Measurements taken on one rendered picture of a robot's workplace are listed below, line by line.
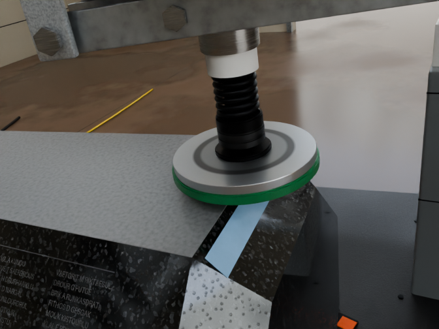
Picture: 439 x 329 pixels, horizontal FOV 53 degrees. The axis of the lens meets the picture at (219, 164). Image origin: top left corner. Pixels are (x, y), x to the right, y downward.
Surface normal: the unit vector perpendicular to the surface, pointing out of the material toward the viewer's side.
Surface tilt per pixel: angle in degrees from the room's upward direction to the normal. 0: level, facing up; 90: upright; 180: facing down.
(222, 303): 59
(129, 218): 0
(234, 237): 45
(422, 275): 90
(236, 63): 90
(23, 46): 90
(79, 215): 0
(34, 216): 0
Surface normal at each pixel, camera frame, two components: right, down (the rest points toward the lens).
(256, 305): 0.37, -0.16
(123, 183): -0.14, -0.88
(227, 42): -0.04, 0.47
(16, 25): 0.88, 0.11
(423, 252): -0.46, 0.47
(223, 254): 0.55, -0.58
